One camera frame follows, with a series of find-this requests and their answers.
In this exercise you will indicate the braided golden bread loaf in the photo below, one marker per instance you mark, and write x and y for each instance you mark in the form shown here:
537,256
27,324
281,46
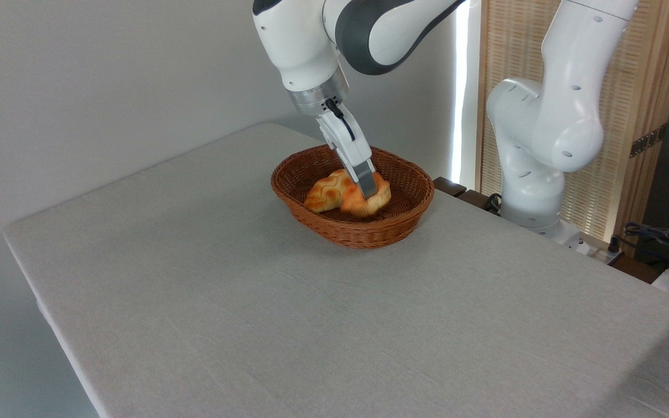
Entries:
326,194

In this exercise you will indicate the dark metal screen hinge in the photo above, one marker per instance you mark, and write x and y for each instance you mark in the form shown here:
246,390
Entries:
648,140

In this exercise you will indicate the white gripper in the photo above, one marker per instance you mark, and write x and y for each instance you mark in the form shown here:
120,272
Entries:
352,145

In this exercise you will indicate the light grey tablecloth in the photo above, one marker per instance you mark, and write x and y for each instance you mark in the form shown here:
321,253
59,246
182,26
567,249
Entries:
369,325

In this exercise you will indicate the brown wicker basket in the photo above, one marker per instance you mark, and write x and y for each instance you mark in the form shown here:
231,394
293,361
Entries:
369,232

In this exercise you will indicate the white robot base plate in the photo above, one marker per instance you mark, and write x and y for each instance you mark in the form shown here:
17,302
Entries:
567,235

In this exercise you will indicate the round orange bread roll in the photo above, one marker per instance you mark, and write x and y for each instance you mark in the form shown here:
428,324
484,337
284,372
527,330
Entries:
355,204

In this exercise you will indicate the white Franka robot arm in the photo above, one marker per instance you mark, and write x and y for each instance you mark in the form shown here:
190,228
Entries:
299,40

